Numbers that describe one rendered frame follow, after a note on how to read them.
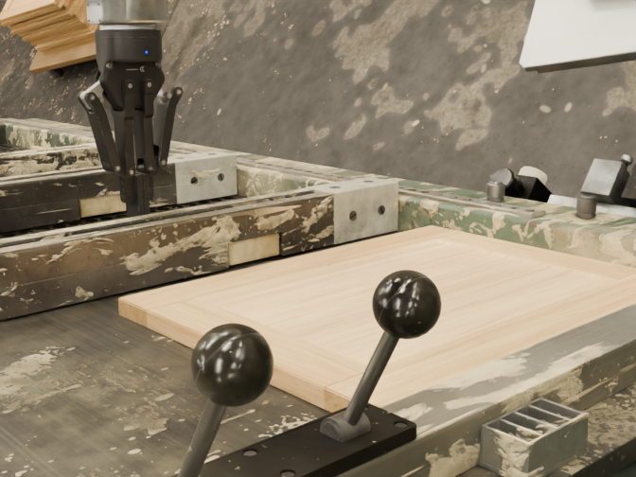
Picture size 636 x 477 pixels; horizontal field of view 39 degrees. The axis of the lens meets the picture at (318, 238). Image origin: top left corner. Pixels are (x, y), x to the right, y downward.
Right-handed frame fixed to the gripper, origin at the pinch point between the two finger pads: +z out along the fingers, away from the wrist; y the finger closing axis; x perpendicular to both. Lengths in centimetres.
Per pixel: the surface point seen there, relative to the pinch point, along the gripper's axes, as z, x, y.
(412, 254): 6.8, 21.6, -25.1
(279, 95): 5, -155, -150
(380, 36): -16, -120, -164
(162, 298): 6.5, 16.9, 7.5
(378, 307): -6, 61, 21
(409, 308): -6, 62, 20
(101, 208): 7.2, -31.0, -11.6
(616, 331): 4, 57, -12
